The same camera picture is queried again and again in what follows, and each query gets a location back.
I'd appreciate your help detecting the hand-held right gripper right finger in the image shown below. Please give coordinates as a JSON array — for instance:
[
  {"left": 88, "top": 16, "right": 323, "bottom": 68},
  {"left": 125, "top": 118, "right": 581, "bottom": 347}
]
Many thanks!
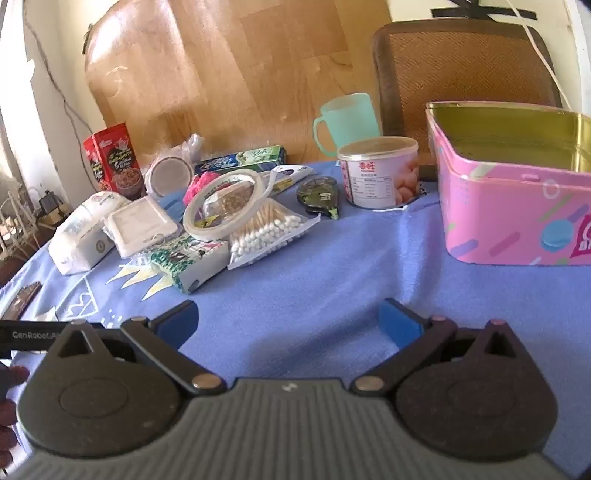
[{"left": 349, "top": 298, "right": 520, "bottom": 397}]

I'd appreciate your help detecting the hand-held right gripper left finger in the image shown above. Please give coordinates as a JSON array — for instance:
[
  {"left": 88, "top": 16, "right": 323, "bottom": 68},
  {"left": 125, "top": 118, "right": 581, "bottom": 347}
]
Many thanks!
[{"left": 55, "top": 300, "right": 228, "bottom": 396}]

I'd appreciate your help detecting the green printed pack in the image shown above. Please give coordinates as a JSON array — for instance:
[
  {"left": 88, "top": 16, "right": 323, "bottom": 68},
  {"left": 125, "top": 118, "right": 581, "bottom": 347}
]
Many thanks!
[{"left": 150, "top": 233, "right": 230, "bottom": 295}]

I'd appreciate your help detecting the white tape roll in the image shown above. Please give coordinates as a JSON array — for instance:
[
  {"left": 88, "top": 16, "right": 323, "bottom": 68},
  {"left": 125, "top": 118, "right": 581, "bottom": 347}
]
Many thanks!
[{"left": 183, "top": 168, "right": 267, "bottom": 241}]

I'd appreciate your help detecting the white square case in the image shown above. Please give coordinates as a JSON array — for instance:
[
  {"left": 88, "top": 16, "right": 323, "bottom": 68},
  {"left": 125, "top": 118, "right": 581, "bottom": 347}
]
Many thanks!
[{"left": 102, "top": 196, "right": 180, "bottom": 258}]

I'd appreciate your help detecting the bag of cotton swabs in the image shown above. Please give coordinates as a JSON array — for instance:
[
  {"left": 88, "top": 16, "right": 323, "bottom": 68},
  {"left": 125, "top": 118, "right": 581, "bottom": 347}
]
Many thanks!
[{"left": 227, "top": 198, "right": 321, "bottom": 271}]

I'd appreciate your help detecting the bag of hairpins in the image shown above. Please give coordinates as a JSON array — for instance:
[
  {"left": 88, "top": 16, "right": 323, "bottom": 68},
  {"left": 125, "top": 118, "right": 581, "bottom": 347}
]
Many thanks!
[{"left": 202, "top": 188, "right": 259, "bottom": 228}]

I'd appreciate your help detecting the pink scrunchie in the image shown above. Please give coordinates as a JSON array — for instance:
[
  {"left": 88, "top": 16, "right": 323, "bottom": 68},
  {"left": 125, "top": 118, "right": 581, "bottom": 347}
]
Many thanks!
[{"left": 183, "top": 173, "right": 218, "bottom": 206}]

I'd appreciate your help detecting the pink biscuit tin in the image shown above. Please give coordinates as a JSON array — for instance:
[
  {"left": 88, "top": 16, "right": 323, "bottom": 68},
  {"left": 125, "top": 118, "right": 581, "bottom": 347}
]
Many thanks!
[{"left": 425, "top": 102, "right": 591, "bottom": 267}]

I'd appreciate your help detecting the green black correction tape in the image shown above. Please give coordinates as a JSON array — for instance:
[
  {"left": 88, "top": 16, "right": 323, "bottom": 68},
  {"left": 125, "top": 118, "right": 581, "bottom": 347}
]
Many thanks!
[{"left": 295, "top": 176, "right": 343, "bottom": 217}]

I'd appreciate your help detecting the white card pack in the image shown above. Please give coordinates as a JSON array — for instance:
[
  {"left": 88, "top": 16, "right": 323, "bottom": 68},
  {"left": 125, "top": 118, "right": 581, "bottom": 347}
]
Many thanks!
[{"left": 263, "top": 165, "right": 318, "bottom": 197}]

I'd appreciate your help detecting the person's left hand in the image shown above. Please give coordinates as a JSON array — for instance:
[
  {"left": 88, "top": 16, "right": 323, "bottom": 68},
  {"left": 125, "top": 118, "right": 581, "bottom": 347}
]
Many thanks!
[{"left": 0, "top": 366, "right": 31, "bottom": 469}]

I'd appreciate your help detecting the dark brown wrapped bar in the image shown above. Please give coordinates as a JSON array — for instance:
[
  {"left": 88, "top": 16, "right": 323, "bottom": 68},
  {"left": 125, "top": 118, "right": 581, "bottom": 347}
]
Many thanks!
[{"left": 0, "top": 281, "right": 43, "bottom": 320}]

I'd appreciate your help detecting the large white tissue pack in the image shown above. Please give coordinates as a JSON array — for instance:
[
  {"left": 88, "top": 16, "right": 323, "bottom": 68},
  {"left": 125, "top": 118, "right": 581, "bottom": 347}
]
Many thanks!
[{"left": 48, "top": 191, "right": 132, "bottom": 276}]

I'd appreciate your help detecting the blue printed tablecloth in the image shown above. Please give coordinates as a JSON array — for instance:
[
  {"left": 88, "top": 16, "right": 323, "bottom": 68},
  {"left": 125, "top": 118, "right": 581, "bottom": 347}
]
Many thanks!
[{"left": 0, "top": 159, "right": 591, "bottom": 416}]

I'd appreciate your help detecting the white can with peach label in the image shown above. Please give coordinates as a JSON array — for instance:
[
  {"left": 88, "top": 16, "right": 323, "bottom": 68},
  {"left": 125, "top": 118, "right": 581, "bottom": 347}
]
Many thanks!
[{"left": 336, "top": 137, "right": 421, "bottom": 211}]

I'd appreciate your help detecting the red cereal box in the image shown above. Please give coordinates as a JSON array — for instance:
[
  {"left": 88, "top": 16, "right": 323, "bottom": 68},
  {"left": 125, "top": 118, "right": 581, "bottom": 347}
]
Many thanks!
[{"left": 83, "top": 122, "right": 147, "bottom": 200}]

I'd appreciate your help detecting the green blue toothpaste box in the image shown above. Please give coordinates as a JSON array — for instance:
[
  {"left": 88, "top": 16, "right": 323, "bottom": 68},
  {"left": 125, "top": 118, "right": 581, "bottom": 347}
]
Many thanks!
[{"left": 194, "top": 145, "right": 288, "bottom": 177}]

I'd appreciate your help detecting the green plastic mug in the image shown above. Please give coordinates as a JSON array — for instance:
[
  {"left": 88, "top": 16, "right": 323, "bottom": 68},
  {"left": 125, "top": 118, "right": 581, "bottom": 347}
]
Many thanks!
[{"left": 313, "top": 93, "right": 382, "bottom": 158}]

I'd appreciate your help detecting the wood pattern board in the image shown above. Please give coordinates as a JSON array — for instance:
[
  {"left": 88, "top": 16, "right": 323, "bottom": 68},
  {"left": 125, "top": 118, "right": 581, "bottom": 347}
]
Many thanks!
[{"left": 84, "top": 0, "right": 393, "bottom": 169}]

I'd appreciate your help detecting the white wire rack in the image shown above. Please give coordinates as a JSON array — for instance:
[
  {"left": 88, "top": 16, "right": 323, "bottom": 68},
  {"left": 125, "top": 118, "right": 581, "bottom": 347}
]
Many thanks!
[{"left": 0, "top": 178, "right": 47, "bottom": 260}]

